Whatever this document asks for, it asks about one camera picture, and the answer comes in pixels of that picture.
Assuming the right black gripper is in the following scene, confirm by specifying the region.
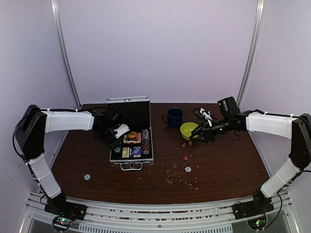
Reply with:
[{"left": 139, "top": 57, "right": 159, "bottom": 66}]
[{"left": 190, "top": 116, "right": 232, "bottom": 143}]

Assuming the yellow round button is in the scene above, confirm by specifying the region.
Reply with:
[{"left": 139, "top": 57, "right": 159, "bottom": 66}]
[{"left": 127, "top": 131, "right": 137, "bottom": 138}]

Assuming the silver aluminium poker case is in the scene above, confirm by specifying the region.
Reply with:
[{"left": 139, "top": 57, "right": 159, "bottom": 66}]
[{"left": 106, "top": 96, "right": 154, "bottom": 171}]

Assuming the red white card deck box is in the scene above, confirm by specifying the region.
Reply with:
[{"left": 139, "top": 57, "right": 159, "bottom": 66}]
[{"left": 123, "top": 133, "right": 141, "bottom": 145}]

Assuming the blue gold card deck box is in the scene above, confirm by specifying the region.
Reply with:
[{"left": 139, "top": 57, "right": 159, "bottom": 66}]
[{"left": 122, "top": 147, "right": 141, "bottom": 159}]

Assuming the purple round button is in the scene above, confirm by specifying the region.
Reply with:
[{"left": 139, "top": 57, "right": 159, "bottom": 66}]
[{"left": 132, "top": 148, "right": 142, "bottom": 156}]

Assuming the black red poker chip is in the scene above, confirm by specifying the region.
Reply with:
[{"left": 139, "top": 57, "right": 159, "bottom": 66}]
[{"left": 183, "top": 166, "right": 192, "bottom": 174}]

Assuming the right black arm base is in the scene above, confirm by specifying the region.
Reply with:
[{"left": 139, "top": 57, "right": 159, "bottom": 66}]
[{"left": 232, "top": 190, "right": 274, "bottom": 219}]

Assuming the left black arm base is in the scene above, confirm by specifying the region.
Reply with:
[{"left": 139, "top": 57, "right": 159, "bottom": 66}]
[{"left": 44, "top": 198, "right": 87, "bottom": 220}]

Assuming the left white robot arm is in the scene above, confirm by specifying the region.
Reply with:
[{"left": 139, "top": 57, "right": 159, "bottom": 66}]
[{"left": 13, "top": 104, "right": 130, "bottom": 216}]

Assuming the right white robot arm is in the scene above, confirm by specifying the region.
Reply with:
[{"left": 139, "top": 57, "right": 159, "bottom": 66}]
[{"left": 190, "top": 108, "right": 311, "bottom": 215}]

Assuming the lime green bowl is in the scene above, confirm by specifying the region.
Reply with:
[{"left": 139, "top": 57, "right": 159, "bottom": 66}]
[{"left": 180, "top": 122, "right": 198, "bottom": 141}]

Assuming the green chip stack in case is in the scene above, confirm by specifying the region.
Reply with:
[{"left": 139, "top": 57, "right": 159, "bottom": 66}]
[{"left": 114, "top": 147, "right": 122, "bottom": 154}]

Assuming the dark blue mug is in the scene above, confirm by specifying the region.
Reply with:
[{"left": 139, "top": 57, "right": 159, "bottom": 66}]
[{"left": 161, "top": 108, "right": 183, "bottom": 129}]

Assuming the green poker chip left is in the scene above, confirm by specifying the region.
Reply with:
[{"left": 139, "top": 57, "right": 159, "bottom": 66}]
[{"left": 83, "top": 173, "right": 92, "bottom": 182}]

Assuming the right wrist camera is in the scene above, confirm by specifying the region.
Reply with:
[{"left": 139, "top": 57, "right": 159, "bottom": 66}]
[{"left": 217, "top": 96, "right": 241, "bottom": 118}]

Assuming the left aluminium frame post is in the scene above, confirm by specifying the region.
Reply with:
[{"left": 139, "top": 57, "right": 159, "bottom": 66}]
[{"left": 51, "top": 0, "right": 82, "bottom": 108}]

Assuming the aluminium frame post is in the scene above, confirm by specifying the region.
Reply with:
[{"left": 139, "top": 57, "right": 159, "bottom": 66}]
[
  {"left": 237, "top": 0, "right": 266, "bottom": 107},
  {"left": 51, "top": 0, "right": 82, "bottom": 108}
]

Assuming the right aluminium frame post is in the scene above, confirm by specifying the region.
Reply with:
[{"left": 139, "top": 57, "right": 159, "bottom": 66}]
[{"left": 237, "top": 0, "right": 266, "bottom": 107}]

